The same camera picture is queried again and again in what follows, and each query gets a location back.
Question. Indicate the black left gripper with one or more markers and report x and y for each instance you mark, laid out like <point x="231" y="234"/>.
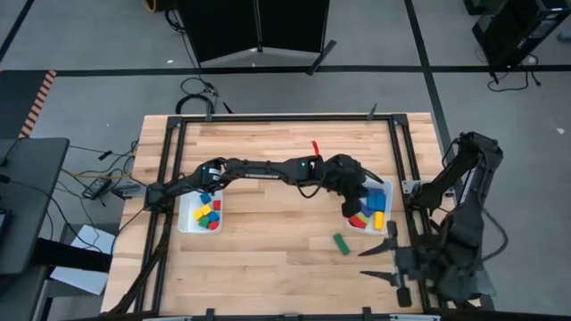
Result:
<point x="345" y="178"/>

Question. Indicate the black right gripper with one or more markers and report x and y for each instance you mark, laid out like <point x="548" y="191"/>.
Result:
<point x="403" y="263"/>

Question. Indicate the red tag on arm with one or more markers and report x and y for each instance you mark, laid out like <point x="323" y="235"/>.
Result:
<point x="315" y="148"/>

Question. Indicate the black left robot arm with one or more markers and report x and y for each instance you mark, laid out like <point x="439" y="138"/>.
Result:
<point x="267" y="169"/>

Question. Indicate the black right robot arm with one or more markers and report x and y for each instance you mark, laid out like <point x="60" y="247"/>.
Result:
<point x="473" y="214"/>

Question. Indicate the clear plastic tray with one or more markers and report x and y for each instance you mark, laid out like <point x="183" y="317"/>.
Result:
<point x="389" y="196"/>
<point x="189" y="225"/>

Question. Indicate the long yellow block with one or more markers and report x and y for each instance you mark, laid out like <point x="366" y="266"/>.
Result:
<point x="379" y="220"/>

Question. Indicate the long red block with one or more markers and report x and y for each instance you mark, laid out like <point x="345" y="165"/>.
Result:
<point x="357" y="222"/>

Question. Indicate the small green cube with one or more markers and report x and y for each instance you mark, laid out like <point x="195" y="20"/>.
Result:
<point x="204" y="222"/>

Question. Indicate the black folding partition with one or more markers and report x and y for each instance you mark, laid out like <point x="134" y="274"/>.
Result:
<point x="254" y="31"/>

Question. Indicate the black computer tower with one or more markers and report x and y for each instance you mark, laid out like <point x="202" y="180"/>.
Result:
<point x="517" y="31"/>

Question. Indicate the black power adapter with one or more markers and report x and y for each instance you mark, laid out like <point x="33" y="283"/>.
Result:
<point x="96" y="187"/>

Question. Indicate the white paper sheets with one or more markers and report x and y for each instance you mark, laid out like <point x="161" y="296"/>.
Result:
<point x="85" y="267"/>

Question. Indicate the black side desk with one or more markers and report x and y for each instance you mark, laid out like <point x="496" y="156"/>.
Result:
<point x="27" y="200"/>

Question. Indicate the black mat with striped edge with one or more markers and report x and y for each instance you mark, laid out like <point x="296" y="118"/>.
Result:
<point x="18" y="102"/>

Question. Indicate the black aluminium table frame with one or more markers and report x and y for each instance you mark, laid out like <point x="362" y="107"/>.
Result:
<point x="285" y="117"/>

